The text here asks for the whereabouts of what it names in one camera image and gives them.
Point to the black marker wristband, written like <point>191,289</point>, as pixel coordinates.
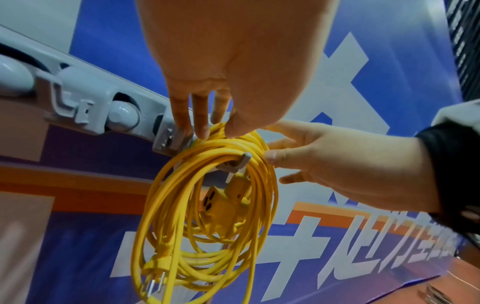
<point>454,172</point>

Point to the person's right hand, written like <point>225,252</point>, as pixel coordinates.
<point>352,163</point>

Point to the metal rack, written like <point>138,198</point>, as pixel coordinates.
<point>82,101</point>

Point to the person's left hand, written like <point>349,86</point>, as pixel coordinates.
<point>240,53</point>

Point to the blue banner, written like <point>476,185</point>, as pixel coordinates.
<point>375,77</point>

